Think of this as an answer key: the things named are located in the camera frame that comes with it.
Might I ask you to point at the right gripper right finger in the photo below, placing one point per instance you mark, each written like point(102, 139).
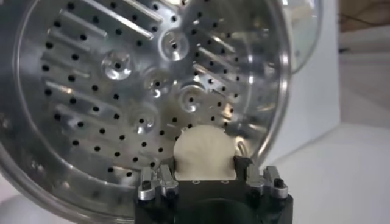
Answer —
point(274, 182)

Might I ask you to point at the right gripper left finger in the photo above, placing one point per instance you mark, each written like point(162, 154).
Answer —
point(146, 185)

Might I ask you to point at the white steamed baozi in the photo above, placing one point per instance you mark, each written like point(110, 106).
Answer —
point(204, 152)

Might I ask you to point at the round glass pot lid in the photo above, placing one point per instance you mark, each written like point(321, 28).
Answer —
point(307, 30)

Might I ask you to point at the perforated steel steamer basket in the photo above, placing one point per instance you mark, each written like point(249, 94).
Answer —
point(91, 91)

